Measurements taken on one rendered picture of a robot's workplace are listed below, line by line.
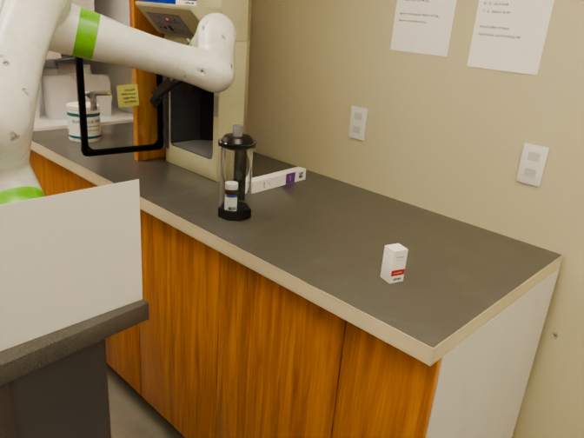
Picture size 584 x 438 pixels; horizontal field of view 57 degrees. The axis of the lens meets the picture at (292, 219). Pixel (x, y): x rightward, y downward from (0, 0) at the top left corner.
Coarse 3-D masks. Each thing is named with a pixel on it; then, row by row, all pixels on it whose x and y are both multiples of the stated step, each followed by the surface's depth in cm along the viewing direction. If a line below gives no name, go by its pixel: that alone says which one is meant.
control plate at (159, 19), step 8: (152, 16) 180; (160, 16) 177; (168, 16) 173; (176, 16) 170; (160, 24) 183; (168, 24) 179; (176, 24) 175; (184, 24) 172; (168, 32) 184; (176, 32) 180; (184, 32) 177
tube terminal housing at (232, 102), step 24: (216, 0) 169; (240, 0) 172; (240, 24) 175; (240, 48) 178; (240, 72) 181; (240, 96) 184; (216, 120) 181; (240, 120) 187; (216, 144) 184; (192, 168) 197; (216, 168) 187
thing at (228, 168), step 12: (228, 144) 147; (240, 144) 147; (252, 144) 149; (228, 156) 149; (240, 156) 149; (252, 156) 152; (228, 168) 150; (240, 168) 150; (228, 180) 151; (240, 180) 151; (228, 192) 153; (240, 192) 153; (228, 204) 154; (240, 204) 154
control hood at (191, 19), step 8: (144, 8) 179; (152, 8) 175; (160, 8) 172; (168, 8) 169; (176, 8) 165; (184, 8) 163; (192, 8) 161; (200, 8) 162; (208, 8) 164; (216, 8) 167; (184, 16) 167; (192, 16) 164; (200, 16) 163; (152, 24) 187; (192, 24) 169; (160, 32) 189; (192, 32) 174
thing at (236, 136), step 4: (236, 124) 150; (240, 124) 151; (236, 128) 149; (240, 128) 149; (236, 132) 149; (240, 132) 150; (224, 136) 149; (228, 136) 149; (232, 136) 149; (236, 136) 150; (240, 136) 150; (244, 136) 150; (248, 136) 151; (224, 140) 149; (228, 140) 148; (232, 140) 148; (236, 140) 148; (240, 140) 148; (244, 140) 148; (248, 140) 149; (252, 140) 151
